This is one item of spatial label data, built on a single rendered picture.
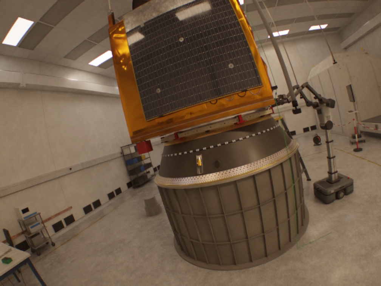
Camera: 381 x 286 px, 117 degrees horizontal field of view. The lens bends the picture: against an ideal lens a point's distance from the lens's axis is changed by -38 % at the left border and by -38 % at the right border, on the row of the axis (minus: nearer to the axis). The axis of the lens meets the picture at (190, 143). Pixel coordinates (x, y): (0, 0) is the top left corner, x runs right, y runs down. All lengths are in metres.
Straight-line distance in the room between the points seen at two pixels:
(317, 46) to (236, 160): 10.63
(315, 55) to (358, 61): 3.64
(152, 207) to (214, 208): 2.76
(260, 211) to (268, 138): 0.81
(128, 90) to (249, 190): 1.77
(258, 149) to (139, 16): 2.13
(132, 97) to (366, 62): 8.66
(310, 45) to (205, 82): 10.27
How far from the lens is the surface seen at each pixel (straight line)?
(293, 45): 11.39
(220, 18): 2.12
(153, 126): 2.11
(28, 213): 4.85
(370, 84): 8.94
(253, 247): 2.31
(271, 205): 2.14
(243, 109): 1.87
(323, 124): 3.24
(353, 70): 8.49
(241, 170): 1.87
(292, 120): 10.48
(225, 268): 2.44
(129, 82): 2.31
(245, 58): 1.91
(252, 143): 2.02
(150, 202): 4.59
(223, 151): 1.94
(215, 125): 2.00
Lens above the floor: 1.70
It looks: 3 degrees down
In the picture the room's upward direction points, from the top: 15 degrees counter-clockwise
